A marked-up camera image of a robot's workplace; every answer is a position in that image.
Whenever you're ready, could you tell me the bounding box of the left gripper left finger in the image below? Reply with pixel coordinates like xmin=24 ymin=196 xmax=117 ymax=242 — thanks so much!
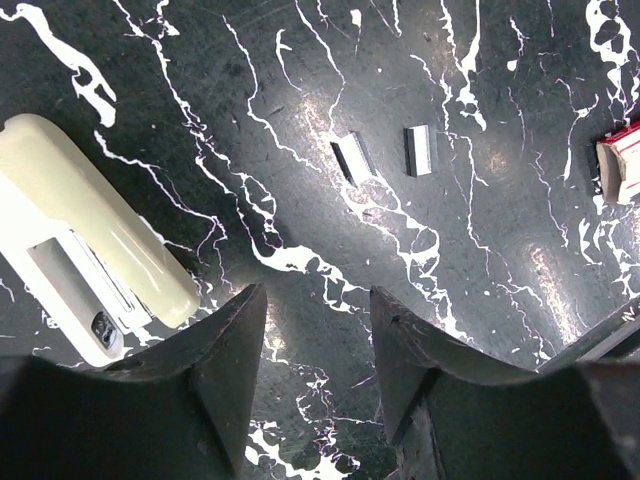
xmin=1 ymin=284 xmax=267 ymax=479

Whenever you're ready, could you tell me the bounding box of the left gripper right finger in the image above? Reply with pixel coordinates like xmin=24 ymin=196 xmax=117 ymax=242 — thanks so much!
xmin=370 ymin=287 xmax=639 ymax=479

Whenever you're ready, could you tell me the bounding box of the cream white stapler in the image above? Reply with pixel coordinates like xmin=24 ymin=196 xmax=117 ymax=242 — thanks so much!
xmin=1 ymin=114 xmax=200 ymax=367

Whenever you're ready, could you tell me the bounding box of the silver staple strip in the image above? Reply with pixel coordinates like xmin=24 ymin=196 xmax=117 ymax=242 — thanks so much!
xmin=404 ymin=125 xmax=438 ymax=178
xmin=330 ymin=131 xmax=377 ymax=188

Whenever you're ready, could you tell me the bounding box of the red white staple box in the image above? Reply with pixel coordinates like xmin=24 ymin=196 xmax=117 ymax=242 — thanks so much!
xmin=596 ymin=121 xmax=639 ymax=204

